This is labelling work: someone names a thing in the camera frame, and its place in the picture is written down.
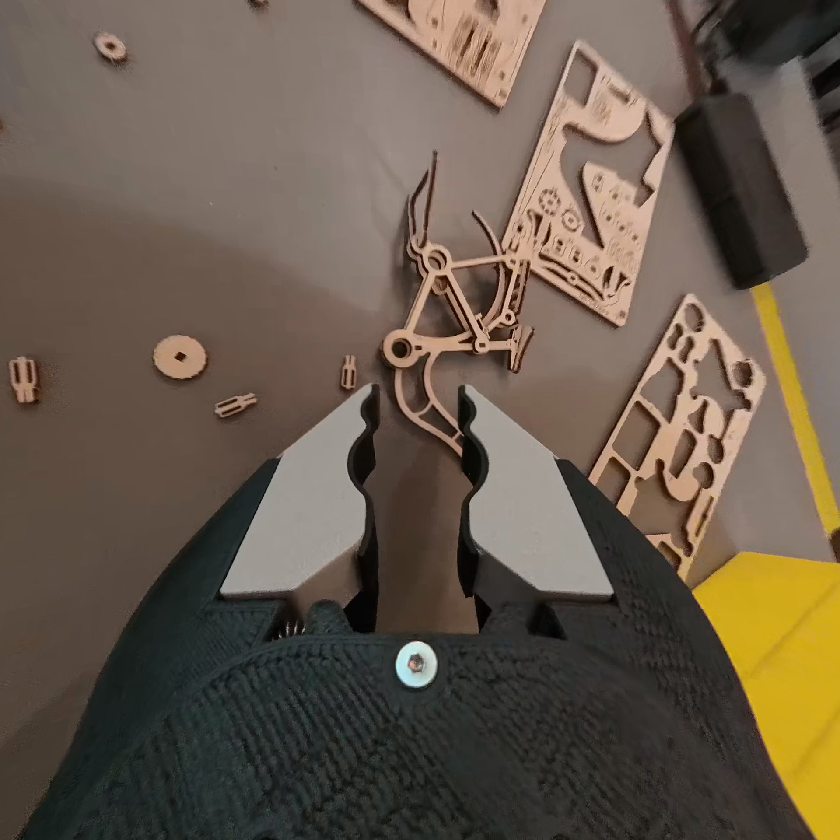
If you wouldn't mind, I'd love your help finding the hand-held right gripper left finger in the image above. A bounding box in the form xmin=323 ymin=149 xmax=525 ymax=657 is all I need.
xmin=218 ymin=384 xmax=382 ymax=611

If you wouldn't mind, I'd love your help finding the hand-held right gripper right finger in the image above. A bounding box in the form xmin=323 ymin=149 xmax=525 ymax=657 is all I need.
xmin=457 ymin=385 xmax=616 ymax=618

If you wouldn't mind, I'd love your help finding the wooden model frame assembly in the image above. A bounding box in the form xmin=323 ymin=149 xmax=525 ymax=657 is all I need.
xmin=381 ymin=150 xmax=536 ymax=457

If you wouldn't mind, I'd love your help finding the large wooden square-hole disc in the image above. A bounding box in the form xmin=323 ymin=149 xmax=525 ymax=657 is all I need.
xmin=153 ymin=334 xmax=209 ymax=382

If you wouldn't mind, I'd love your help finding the wooden parts sheet mostly empty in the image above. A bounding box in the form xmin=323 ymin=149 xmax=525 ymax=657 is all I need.
xmin=587 ymin=293 xmax=769 ymax=585

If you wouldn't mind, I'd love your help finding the wooden parts sheet curved cutout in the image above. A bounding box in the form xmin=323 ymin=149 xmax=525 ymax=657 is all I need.
xmin=502 ymin=39 xmax=677 ymax=329

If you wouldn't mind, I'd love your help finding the wooden parts sheet mostly full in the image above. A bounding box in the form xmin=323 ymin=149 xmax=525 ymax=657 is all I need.
xmin=356 ymin=0 xmax=547 ymax=109

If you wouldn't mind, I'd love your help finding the yellow board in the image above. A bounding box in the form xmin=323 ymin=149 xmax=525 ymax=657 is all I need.
xmin=692 ymin=282 xmax=840 ymax=840

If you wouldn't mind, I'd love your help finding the black rectangular box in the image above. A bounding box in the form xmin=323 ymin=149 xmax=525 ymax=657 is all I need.
xmin=674 ymin=92 xmax=809 ymax=291

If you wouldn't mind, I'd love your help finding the brown cable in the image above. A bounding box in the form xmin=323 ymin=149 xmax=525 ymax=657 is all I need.
xmin=666 ymin=0 xmax=716 ymax=99

